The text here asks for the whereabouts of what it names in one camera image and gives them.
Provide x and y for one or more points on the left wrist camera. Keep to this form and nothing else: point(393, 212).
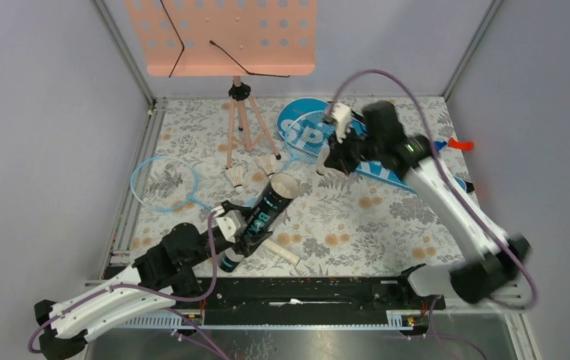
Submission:
point(231, 225)

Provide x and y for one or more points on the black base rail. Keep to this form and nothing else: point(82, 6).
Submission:
point(335, 302)

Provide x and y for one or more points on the orange clip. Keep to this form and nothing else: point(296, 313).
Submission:
point(463, 146)

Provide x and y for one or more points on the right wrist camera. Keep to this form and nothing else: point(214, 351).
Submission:
point(339, 116)

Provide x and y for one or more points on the light blue racket at left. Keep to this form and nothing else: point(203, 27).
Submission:
point(165, 184)

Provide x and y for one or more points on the blue clip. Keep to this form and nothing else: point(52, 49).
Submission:
point(440, 145)

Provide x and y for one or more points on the blue sport racket bag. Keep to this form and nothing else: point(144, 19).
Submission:
point(372, 170)

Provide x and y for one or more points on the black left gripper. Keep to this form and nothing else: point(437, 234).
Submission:
point(251, 242)

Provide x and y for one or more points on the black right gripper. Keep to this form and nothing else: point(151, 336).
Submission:
point(337, 157)

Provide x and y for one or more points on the pink tripod stand legs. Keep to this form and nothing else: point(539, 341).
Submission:
point(239, 125)

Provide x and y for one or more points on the white shuttlecock by tripod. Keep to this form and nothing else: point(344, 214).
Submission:
point(236, 176)

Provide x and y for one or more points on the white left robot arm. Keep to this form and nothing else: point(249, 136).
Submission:
point(160, 278)

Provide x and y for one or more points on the pink perforated music stand desk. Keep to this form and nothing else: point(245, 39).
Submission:
point(226, 38)

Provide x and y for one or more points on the light blue racket on bag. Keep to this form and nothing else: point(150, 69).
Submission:
point(303, 139)

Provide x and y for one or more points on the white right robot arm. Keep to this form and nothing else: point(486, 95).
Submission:
point(491, 257)

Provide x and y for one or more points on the black shuttlecock tube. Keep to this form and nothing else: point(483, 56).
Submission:
point(269, 206)

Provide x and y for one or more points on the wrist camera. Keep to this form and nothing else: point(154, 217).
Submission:
point(231, 225)
point(339, 116)

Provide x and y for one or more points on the white shuttlecock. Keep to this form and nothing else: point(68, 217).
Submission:
point(321, 169)
point(267, 163)
point(236, 176)

